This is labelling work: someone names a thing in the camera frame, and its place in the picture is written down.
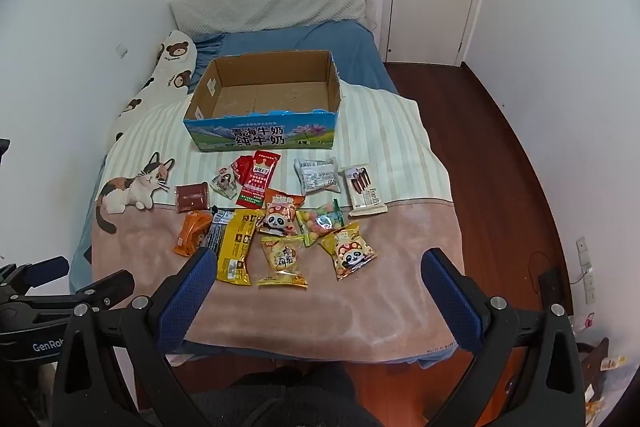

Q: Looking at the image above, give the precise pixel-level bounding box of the printed cardboard box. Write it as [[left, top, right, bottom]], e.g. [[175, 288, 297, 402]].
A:
[[182, 50, 342, 153]]

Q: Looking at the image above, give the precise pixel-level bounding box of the yellow panda snack packet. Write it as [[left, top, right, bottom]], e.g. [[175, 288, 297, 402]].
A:
[[318, 221, 379, 282]]

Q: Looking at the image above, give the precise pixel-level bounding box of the bear print pillow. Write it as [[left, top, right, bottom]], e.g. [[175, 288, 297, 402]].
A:
[[106, 29, 202, 148]]

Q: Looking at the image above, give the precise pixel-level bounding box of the grey white pillow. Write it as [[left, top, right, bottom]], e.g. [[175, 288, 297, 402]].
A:
[[169, 0, 375, 42]]

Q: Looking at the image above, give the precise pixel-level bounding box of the orange panda snack packet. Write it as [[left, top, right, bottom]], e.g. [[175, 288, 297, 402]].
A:
[[257, 189, 306, 236]]

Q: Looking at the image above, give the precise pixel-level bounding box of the small dog print packet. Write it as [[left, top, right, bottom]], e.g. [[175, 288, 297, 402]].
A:
[[209, 161, 246, 198]]

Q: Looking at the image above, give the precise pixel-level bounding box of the tall yellow snack packet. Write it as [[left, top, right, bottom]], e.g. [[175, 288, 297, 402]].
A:
[[215, 209, 261, 287]]

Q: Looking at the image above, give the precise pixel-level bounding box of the brown snack packet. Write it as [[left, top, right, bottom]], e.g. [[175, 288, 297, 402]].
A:
[[174, 183, 210, 214]]

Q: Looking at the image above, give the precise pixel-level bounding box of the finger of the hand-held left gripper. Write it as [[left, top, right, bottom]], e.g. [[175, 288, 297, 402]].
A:
[[75, 269, 136, 308], [22, 256, 70, 288]]

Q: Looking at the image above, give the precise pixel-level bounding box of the white wafer packet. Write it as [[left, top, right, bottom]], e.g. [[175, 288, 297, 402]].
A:
[[338, 164, 389, 216]]

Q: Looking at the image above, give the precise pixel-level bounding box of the silver grey snack packet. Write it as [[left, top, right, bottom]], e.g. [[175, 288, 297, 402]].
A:
[[293, 157, 341, 196]]

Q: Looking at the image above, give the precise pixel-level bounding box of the yellow orange snack packet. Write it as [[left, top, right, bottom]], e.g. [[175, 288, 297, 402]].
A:
[[257, 234, 310, 291]]

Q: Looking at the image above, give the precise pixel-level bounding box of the cat print blanket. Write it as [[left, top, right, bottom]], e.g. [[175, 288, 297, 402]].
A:
[[92, 83, 459, 366]]

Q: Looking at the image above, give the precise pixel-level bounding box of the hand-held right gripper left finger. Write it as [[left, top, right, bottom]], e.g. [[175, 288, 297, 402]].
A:
[[52, 247, 219, 427]]

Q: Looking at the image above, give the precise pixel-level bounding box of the clear green candy packet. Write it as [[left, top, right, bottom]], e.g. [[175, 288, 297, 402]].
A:
[[295, 199, 347, 248]]

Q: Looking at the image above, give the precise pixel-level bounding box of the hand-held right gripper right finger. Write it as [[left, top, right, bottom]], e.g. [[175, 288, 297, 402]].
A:
[[421, 248, 586, 427]]

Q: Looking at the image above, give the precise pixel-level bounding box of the long red snack packet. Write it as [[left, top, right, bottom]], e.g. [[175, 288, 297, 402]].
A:
[[236, 150, 282, 208]]

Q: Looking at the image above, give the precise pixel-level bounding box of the red triangular snack packet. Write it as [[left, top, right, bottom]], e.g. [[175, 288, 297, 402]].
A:
[[234, 155, 257, 184]]

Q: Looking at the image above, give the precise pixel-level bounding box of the black grey snack bar packet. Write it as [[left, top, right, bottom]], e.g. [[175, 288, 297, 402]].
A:
[[202, 206, 236, 254]]

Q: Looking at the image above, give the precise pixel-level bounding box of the white wall outlet strip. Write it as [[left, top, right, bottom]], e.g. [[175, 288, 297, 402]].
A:
[[575, 236, 599, 306]]

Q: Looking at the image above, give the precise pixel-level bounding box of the bed with blue sheet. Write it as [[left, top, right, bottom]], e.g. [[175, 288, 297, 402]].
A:
[[69, 19, 459, 371]]

